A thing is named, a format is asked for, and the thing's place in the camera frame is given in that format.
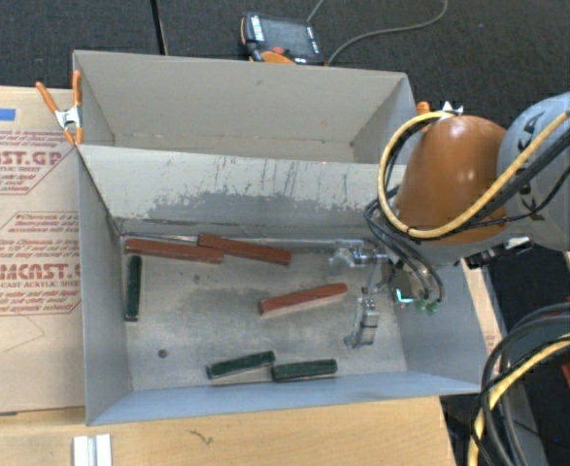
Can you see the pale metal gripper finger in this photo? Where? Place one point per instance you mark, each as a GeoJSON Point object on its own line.
{"type": "Point", "coordinates": [366, 323]}
{"type": "Point", "coordinates": [345, 255]}

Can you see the red-brown flat block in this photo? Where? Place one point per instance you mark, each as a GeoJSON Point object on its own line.
{"type": "Point", "coordinates": [255, 251]}
{"type": "Point", "coordinates": [299, 301]}
{"type": "Point", "coordinates": [173, 250]}

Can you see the dark green flat block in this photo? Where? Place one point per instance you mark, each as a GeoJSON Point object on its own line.
{"type": "Point", "coordinates": [241, 364]}
{"type": "Point", "coordinates": [133, 289]}
{"type": "Point", "coordinates": [304, 370]}

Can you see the grey metal bin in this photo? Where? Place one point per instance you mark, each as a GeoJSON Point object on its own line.
{"type": "Point", "coordinates": [245, 318]}

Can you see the brown cardboard board, red print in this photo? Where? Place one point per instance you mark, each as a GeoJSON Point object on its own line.
{"type": "Point", "coordinates": [32, 347]}

